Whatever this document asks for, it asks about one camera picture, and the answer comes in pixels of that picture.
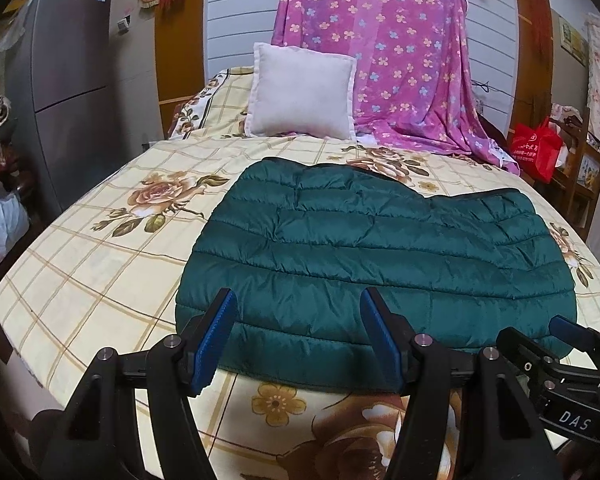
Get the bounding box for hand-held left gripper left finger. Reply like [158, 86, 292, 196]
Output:
[35, 287, 241, 480]

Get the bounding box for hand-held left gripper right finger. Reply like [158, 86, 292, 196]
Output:
[359, 287, 566, 480]

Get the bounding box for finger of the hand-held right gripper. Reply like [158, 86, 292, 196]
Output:
[495, 326, 557, 379]
[549, 314, 600, 357]

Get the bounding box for dark green puffer jacket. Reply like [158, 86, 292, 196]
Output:
[175, 156, 579, 393]

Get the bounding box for bed with floral checked sheet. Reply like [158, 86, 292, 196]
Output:
[0, 66, 600, 480]

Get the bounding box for wooden side shelf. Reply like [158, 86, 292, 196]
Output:
[549, 104, 600, 243]

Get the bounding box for red shopping bag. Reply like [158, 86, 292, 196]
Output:
[509, 117, 564, 184]

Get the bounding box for white plastic bag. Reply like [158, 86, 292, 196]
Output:
[0, 180, 31, 267]

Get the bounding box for white square pillow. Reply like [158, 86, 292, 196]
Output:
[243, 42, 358, 142]

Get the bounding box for pink floral cloth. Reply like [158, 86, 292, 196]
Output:
[271, 0, 522, 177]

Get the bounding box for grey refrigerator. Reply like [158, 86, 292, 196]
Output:
[7, 0, 167, 217]

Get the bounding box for black cable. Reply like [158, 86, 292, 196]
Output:
[471, 79, 512, 97]

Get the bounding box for framed wall picture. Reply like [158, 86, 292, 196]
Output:
[559, 15, 587, 62]

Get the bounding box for red knot wall ornament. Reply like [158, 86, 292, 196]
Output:
[525, 0, 554, 67]

